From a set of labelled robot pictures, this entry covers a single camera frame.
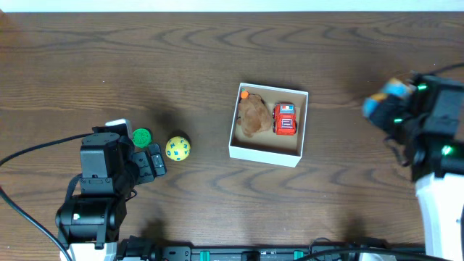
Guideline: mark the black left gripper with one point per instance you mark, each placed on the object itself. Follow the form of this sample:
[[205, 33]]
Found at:
[[146, 165]]

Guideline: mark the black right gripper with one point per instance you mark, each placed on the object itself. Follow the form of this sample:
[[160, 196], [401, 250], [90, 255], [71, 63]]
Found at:
[[393, 118]]

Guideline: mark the blue and yellow duck toy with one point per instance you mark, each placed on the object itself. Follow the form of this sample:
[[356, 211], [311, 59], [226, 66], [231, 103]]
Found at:
[[393, 87]]

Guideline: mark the yellow ball with blue letters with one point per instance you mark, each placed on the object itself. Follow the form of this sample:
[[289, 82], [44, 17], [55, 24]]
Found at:
[[178, 148]]

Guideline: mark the red toy fire truck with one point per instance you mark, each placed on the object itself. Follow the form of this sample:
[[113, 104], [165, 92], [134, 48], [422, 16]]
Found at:
[[285, 123]]

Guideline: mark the brown plush toy with carrot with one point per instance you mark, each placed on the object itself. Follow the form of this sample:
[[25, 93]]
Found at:
[[254, 116]]

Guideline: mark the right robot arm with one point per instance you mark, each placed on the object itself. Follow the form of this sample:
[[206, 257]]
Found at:
[[422, 114]]

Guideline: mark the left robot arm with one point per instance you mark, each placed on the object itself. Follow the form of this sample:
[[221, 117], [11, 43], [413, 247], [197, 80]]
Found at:
[[89, 223]]

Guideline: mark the green round toy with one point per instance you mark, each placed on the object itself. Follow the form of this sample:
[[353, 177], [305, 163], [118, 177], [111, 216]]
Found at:
[[142, 137]]

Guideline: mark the white cardboard box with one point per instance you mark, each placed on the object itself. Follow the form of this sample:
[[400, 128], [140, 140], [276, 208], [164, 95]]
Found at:
[[268, 147]]

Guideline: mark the black rail with green clips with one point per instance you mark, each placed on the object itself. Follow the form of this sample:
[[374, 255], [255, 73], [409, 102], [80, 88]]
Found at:
[[135, 248]]

